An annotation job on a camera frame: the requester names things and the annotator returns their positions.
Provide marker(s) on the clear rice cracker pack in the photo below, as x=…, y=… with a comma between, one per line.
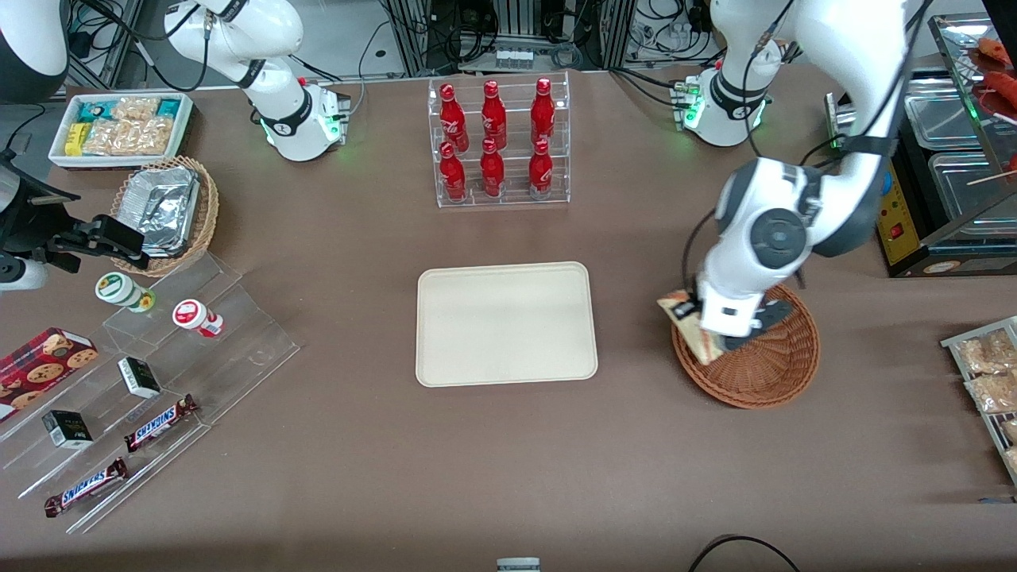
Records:
x=131, y=137

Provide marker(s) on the white rectangular snack bin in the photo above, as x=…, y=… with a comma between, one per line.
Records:
x=57, y=151

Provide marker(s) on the round brown wicker basket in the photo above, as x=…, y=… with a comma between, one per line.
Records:
x=771, y=373

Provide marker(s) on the clear fried snack pack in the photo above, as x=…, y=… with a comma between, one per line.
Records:
x=985, y=353
x=995, y=393

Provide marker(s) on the green lidded yogurt cup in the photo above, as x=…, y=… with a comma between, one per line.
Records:
x=119, y=289

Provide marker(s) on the Snickers chocolate bar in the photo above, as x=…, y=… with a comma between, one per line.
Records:
x=86, y=488
x=159, y=423

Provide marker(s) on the red lidded yogurt cup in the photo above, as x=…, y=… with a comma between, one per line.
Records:
x=193, y=315

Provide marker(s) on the yellow snack packet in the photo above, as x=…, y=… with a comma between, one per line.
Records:
x=77, y=139

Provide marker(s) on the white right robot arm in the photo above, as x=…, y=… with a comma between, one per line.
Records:
x=270, y=32

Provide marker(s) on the small grey box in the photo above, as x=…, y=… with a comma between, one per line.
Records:
x=518, y=565

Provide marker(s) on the beige plastic tray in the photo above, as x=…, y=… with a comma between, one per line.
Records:
x=505, y=324

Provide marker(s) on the aluminium foil tray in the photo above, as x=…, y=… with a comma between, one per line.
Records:
x=163, y=210

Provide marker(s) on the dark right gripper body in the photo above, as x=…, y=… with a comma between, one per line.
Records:
x=38, y=216

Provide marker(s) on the tan wicker basket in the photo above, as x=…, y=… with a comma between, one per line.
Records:
x=208, y=214

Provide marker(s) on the teal snack packet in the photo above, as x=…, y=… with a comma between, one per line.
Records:
x=95, y=110

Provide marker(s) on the red cola bottle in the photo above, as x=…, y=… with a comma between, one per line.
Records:
x=543, y=111
x=453, y=119
x=540, y=171
x=492, y=171
x=493, y=115
x=453, y=175

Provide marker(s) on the clear acrylic bottle rack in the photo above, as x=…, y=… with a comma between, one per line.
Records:
x=512, y=179

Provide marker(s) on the red cookie box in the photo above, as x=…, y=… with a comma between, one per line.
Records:
x=40, y=369

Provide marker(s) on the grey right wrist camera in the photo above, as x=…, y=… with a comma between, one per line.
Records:
x=20, y=274

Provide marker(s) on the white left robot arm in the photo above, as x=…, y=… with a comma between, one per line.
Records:
x=842, y=48

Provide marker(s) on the black food warmer cabinet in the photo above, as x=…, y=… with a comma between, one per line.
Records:
x=945, y=191

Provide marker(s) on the triangular sandwich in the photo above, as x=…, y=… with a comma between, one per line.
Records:
x=705, y=349

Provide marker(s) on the clear acrylic stepped display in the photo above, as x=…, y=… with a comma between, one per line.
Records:
x=238, y=357

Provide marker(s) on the small black carton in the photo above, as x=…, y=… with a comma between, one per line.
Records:
x=67, y=430
x=140, y=377

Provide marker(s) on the white power strip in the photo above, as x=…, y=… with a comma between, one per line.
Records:
x=514, y=58

